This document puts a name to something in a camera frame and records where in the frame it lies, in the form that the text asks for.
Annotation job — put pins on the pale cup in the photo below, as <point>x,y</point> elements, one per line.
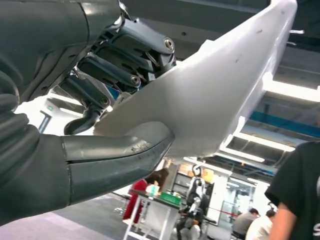
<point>152,191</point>

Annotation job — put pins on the humanoid robot white torso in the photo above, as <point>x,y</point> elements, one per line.
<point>196,192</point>

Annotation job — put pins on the white table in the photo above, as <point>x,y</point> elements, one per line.
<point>160,218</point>

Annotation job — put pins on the person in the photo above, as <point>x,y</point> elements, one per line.
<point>297,185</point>
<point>136,198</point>
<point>258,230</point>
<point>244,225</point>

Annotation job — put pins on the red barrier belt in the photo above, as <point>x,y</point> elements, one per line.
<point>225,213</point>

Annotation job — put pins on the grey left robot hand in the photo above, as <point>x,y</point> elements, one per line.
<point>50,33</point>

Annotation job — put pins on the green plastic crate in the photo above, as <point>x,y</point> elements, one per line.
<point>171,198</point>

